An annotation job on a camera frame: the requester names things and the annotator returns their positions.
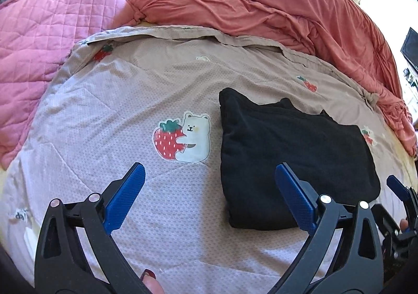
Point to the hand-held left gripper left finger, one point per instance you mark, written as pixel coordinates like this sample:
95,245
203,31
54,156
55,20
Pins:
125,196

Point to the person's right hand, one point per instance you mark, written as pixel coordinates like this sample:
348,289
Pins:
404,224

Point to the pink quilted blanket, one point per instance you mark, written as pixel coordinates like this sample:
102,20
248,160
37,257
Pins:
42,39

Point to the person's left hand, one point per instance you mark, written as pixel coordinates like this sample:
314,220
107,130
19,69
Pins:
152,284

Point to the black garment with orange cuffs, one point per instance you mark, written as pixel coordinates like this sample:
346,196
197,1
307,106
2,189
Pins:
287,156

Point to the coral red duvet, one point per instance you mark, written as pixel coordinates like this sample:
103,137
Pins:
261,0

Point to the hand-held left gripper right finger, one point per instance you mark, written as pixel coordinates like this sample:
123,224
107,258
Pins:
295,197

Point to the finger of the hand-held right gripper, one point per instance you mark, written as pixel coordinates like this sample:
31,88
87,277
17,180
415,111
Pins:
383,215
396,186

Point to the beige bear print blanket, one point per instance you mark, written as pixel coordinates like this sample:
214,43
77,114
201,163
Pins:
130,91

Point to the black monitor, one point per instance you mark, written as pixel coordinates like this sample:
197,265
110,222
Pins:
410,49

